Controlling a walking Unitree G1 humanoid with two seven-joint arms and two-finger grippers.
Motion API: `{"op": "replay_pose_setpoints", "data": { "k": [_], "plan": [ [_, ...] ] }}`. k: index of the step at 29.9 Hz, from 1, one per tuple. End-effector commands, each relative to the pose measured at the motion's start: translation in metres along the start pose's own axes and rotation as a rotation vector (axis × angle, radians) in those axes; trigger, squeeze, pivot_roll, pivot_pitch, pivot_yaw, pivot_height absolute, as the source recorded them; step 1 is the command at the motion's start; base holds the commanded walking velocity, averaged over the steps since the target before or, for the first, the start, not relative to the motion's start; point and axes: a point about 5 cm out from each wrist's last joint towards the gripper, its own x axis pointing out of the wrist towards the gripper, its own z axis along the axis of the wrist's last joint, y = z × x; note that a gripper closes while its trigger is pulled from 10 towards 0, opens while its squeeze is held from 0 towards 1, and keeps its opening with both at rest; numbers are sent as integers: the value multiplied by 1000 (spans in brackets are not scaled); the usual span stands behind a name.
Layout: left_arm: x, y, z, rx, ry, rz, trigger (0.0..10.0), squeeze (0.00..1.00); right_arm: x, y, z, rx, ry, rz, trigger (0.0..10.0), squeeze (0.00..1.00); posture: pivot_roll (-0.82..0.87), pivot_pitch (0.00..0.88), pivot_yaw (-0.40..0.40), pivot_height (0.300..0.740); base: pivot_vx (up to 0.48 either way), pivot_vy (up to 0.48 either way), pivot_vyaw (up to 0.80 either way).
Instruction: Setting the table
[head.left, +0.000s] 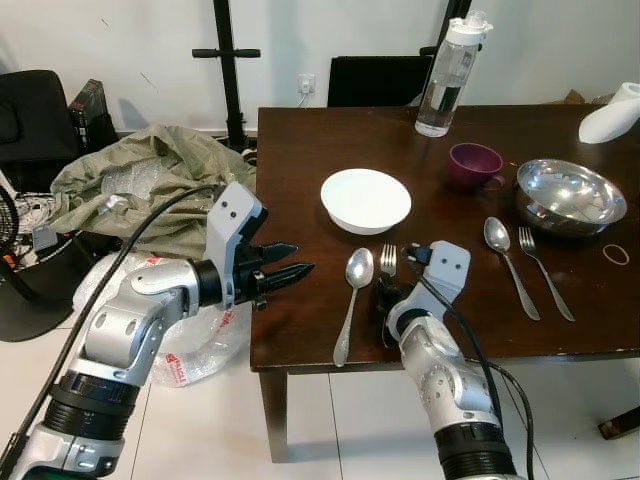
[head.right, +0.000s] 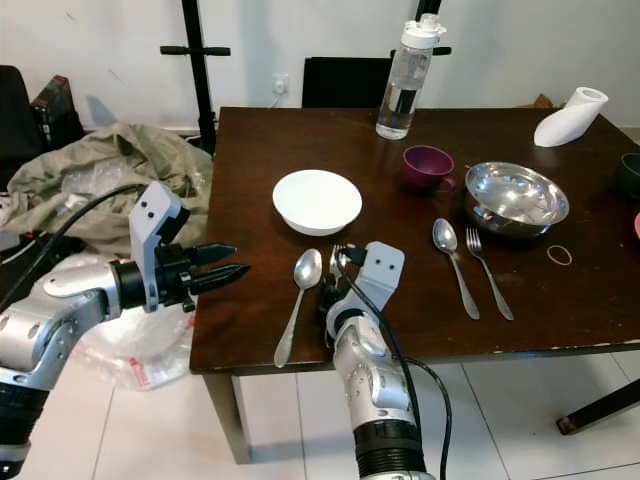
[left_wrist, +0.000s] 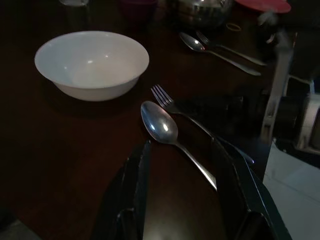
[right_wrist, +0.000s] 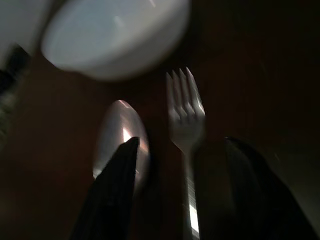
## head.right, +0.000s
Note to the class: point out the clear water bottle white cap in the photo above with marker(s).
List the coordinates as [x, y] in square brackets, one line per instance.
[402, 90]

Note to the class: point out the stainless steel bowl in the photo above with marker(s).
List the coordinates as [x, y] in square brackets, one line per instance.
[515, 198]

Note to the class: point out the dark brown wooden table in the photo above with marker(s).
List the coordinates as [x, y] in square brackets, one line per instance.
[400, 225]

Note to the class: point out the clear plastic bag red print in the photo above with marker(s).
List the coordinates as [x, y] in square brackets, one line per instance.
[130, 350]

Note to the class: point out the dark green cup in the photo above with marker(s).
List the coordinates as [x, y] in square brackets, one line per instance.
[630, 180]

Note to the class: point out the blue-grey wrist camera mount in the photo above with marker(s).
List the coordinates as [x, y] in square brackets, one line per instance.
[163, 225]
[382, 270]

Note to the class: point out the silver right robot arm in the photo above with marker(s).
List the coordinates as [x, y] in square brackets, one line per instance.
[370, 380]

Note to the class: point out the silver fork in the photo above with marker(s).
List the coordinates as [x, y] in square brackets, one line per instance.
[475, 241]
[336, 256]

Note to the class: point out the purple cup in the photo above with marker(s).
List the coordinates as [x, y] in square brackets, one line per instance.
[426, 168]

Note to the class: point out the silver spoon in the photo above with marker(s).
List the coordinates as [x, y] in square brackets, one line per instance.
[444, 235]
[307, 267]

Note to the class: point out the black chair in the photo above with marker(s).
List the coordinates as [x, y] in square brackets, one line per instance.
[13, 110]

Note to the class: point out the black stand with crossbar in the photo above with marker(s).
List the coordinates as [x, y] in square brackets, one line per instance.
[198, 60]

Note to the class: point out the white bowl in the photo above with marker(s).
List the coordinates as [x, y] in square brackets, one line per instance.
[317, 200]

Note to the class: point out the brown cardboard piece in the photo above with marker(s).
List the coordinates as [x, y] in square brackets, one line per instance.
[543, 101]

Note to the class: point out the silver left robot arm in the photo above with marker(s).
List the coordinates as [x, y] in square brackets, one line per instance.
[50, 330]

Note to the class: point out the dark box with red print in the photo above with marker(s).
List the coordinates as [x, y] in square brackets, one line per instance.
[53, 112]

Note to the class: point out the pink item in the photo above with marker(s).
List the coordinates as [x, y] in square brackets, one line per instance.
[637, 226]

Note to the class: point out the tan rubber band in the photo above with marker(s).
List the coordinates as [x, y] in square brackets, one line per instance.
[549, 250]

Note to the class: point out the white wall outlet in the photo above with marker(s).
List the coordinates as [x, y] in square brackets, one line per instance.
[281, 85]

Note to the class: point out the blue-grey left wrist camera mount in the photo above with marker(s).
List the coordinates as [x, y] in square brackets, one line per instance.
[163, 225]

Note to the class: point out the olive green cloth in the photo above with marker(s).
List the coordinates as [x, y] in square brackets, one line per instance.
[80, 160]

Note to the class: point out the black rectangular panel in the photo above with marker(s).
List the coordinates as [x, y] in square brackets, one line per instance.
[345, 82]

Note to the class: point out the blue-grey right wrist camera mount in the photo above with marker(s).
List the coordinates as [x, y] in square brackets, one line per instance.
[382, 270]

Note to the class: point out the white paper roll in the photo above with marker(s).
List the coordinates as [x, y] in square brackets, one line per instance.
[568, 120]

